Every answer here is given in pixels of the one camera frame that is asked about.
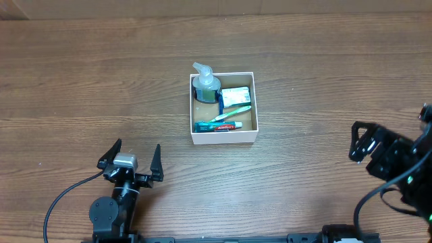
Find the clear soap pump bottle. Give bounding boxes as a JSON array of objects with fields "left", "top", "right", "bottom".
[{"left": 192, "top": 62, "right": 221, "bottom": 103}]

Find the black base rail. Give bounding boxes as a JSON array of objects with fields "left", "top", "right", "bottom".
[{"left": 140, "top": 224, "right": 381, "bottom": 243}]

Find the white cardboard box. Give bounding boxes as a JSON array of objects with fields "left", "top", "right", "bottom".
[{"left": 189, "top": 72, "right": 259, "bottom": 145}]

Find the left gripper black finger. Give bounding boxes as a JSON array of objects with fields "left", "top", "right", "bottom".
[
  {"left": 150, "top": 144, "right": 164, "bottom": 182},
  {"left": 97, "top": 138, "right": 122, "bottom": 165}
]

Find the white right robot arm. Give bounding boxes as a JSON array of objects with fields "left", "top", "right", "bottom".
[{"left": 348, "top": 104, "right": 431, "bottom": 242}]

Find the green white toothbrush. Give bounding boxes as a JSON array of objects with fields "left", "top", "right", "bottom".
[{"left": 210, "top": 105, "right": 252, "bottom": 122}]

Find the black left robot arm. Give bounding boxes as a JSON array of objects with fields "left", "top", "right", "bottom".
[{"left": 89, "top": 139, "right": 164, "bottom": 242}]

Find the red white toothpaste tube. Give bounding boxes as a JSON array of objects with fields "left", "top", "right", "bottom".
[{"left": 194, "top": 121, "right": 243, "bottom": 133}]

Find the blue disposable razor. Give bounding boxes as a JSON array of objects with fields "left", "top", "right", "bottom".
[{"left": 219, "top": 96, "right": 224, "bottom": 115}]

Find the green soap bar package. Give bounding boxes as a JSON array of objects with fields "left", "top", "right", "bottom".
[{"left": 221, "top": 86, "right": 251, "bottom": 108}]

